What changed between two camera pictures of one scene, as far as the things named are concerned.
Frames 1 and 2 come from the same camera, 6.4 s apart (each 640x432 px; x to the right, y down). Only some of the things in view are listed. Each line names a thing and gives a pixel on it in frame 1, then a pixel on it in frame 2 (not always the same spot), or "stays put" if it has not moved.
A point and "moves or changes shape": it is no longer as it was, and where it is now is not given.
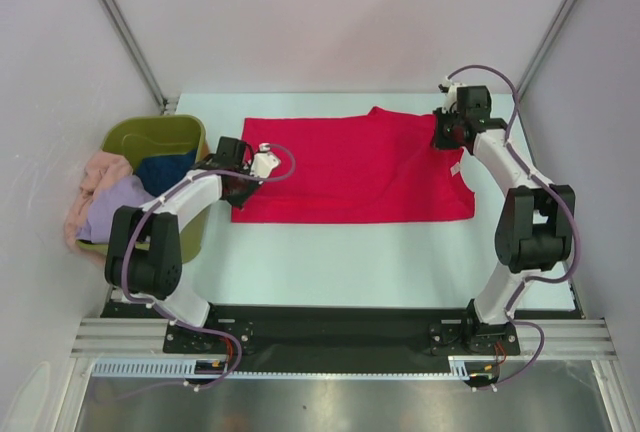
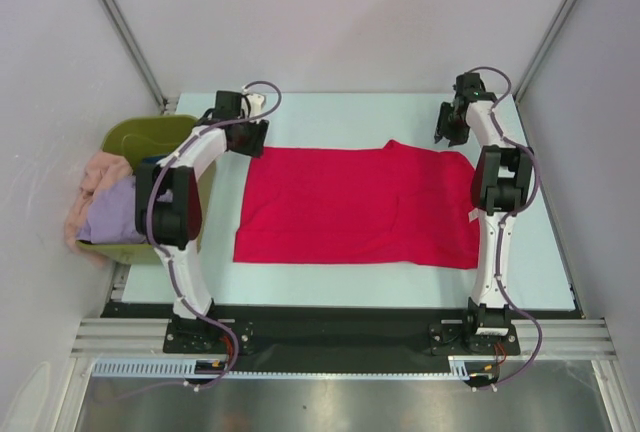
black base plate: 313,339 stays put
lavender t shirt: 129,192 stays put
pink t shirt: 101,168 stays put
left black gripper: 239,201 → 255,146
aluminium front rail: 563,339 stays put
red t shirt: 383,166 moves or changes shape
